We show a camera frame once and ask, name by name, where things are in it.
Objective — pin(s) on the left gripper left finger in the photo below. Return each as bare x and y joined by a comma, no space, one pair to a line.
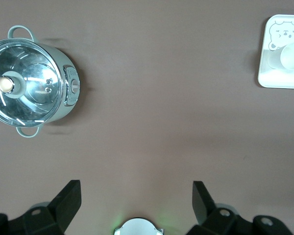
51,218

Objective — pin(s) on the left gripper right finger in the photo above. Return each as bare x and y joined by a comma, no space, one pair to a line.
218,220

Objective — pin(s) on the white plastic cup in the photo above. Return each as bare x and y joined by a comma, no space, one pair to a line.
291,56

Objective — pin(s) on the glass pot lid with knob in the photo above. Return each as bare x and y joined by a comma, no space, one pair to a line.
34,80

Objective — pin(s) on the white tray with bear print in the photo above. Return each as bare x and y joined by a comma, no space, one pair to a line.
267,78

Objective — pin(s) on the sage green electric cooking pot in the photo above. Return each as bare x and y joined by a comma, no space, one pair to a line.
60,61

